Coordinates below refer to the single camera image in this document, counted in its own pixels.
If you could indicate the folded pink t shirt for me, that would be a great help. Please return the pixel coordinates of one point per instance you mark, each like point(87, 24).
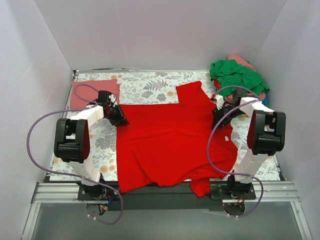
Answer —
point(89, 90)

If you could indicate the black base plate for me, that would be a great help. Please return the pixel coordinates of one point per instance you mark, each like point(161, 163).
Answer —
point(180, 197)

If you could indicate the red t shirt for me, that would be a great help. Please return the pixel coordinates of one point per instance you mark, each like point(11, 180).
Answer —
point(167, 144)

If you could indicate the green crumpled t shirt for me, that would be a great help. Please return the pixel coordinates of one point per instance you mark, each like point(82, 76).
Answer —
point(231, 73)

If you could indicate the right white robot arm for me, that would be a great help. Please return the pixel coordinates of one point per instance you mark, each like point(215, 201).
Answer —
point(266, 136)

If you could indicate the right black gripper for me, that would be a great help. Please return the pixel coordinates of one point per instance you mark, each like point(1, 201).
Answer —
point(220, 116)

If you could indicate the pink crumpled t shirt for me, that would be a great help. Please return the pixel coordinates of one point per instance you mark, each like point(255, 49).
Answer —
point(246, 64)

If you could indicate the green plastic basket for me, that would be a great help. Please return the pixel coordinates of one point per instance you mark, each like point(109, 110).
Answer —
point(248, 103)

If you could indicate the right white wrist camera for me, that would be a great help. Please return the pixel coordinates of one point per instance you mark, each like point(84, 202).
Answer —
point(218, 100)

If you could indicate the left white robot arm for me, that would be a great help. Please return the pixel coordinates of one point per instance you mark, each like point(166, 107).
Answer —
point(72, 140)

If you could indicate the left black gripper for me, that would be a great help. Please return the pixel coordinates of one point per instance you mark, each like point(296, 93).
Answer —
point(117, 116)

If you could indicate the blue crumpled garment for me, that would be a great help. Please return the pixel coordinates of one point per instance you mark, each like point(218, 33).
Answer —
point(265, 100)

